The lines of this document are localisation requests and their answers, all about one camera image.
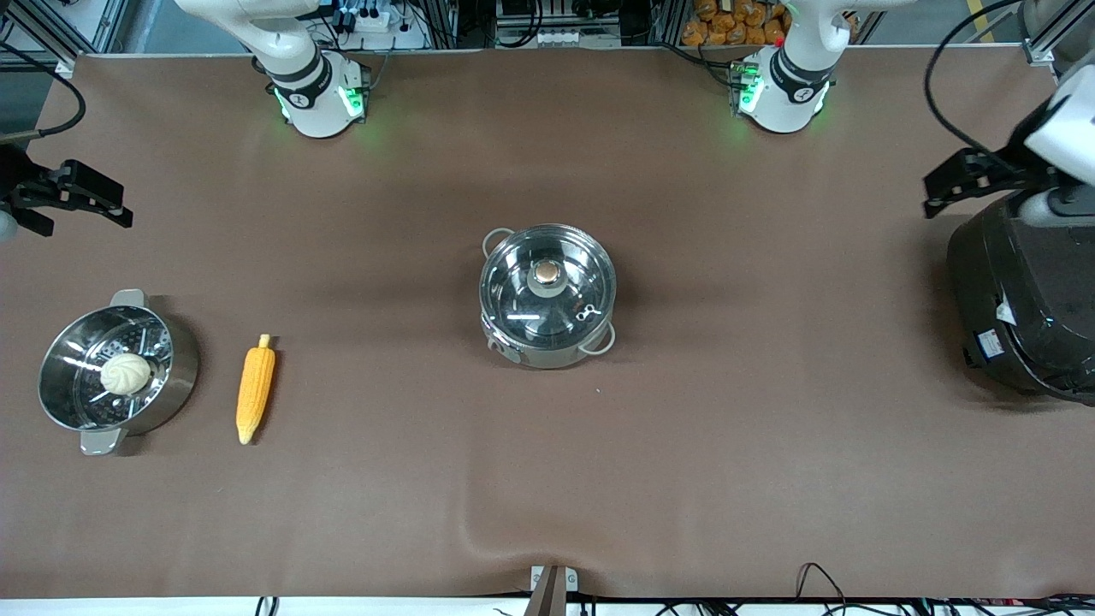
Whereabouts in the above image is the yellow corn cob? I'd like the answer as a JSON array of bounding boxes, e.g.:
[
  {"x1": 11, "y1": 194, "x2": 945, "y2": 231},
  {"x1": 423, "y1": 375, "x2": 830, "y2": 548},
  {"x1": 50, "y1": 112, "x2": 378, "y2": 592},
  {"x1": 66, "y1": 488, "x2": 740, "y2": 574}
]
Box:
[{"x1": 236, "y1": 334, "x2": 277, "y2": 446}]

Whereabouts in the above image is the glass pot lid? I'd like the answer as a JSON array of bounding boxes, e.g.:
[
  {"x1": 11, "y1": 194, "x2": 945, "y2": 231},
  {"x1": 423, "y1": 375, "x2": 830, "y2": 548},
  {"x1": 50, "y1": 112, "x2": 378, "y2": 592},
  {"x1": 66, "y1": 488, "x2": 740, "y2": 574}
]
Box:
[{"x1": 479, "y1": 224, "x2": 617, "y2": 348}]

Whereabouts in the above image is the steel steamer pot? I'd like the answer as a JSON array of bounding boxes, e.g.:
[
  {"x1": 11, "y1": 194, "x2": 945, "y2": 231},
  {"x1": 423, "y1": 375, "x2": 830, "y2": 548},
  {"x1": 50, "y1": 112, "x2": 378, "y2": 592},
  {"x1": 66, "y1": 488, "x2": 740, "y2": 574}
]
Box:
[{"x1": 38, "y1": 289, "x2": 200, "y2": 456}]

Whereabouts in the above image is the black rice cooker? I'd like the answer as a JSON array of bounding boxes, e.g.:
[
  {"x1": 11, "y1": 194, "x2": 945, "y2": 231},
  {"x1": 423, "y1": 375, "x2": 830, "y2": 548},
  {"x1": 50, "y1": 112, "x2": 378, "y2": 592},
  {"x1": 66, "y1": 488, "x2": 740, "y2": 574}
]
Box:
[{"x1": 947, "y1": 190, "x2": 1095, "y2": 405}]

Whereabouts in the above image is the white steamed bun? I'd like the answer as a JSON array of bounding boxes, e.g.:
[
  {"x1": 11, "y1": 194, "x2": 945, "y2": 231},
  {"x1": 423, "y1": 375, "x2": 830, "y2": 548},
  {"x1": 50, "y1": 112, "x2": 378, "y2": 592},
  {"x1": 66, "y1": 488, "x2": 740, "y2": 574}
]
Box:
[{"x1": 100, "y1": 352, "x2": 153, "y2": 396}]

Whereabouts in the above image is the bag of orange buns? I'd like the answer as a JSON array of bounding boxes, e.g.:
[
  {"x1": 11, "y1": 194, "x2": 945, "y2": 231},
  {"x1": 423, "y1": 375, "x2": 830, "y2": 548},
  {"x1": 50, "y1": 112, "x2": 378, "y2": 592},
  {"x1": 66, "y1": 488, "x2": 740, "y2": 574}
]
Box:
[{"x1": 682, "y1": 0, "x2": 792, "y2": 47}]

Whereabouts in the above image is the white power strip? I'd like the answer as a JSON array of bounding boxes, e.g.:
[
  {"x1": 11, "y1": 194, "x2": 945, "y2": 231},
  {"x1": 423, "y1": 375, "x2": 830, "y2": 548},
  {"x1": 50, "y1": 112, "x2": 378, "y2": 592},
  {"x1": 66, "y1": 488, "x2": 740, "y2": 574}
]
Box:
[{"x1": 338, "y1": 0, "x2": 430, "y2": 50}]

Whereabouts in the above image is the brown table mat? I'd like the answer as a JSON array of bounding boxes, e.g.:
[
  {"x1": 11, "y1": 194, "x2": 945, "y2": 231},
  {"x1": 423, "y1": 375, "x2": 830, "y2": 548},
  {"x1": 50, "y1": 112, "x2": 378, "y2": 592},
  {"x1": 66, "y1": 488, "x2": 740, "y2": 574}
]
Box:
[{"x1": 0, "y1": 47, "x2": 1095, "y2": 600}]

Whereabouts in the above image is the metal table clamp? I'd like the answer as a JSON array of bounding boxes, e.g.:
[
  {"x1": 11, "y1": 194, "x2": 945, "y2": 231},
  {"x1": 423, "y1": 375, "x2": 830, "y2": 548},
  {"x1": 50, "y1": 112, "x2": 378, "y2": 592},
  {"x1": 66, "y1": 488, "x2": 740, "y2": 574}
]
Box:
[{"x1": 524, "y1": 565, "x2": 579, "y2": 616}]

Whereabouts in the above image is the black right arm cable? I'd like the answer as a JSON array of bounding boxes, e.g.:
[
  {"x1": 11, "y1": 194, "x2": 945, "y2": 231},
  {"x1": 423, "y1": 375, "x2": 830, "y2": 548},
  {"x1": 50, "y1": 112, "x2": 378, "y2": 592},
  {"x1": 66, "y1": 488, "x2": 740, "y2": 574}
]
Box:
[{"x1": 0, "y1": 41, "x2": 87, "y2": 140}]

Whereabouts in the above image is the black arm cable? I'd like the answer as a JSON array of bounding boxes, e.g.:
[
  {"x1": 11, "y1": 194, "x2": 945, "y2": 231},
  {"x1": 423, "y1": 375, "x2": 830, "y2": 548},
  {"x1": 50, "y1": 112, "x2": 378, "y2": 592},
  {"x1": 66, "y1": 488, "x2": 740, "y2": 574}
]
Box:
[
  {"x1": 924, "y1": 0, "x2": 1027, "y2": 165},
  {"x1": 0, "y1": 41, "x2": 87, "y2": 140}
]

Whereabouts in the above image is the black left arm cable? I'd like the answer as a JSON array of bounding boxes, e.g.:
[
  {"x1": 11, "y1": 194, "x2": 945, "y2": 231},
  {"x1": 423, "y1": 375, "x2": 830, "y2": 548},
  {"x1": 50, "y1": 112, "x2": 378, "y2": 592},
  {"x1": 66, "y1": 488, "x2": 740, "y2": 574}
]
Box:
[{"x1": 924, "y1": 0, "x2": 1027, "y2": 165}]

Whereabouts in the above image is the black looped cable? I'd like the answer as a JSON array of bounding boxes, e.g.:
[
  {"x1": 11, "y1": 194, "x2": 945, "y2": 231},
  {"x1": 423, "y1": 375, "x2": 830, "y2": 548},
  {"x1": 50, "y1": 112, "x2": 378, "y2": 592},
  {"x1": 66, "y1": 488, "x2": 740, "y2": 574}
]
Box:
[{"x1": 796, "y1": 562, "x2": 848, "y2": 610}]

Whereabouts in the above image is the steel pot with handles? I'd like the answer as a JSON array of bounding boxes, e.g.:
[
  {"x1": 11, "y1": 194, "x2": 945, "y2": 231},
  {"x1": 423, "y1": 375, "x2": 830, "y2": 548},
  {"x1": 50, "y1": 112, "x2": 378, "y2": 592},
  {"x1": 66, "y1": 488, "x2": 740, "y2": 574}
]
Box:
[{"x1": 479, "y1": 224, "x2": 617, "y2": 370}]

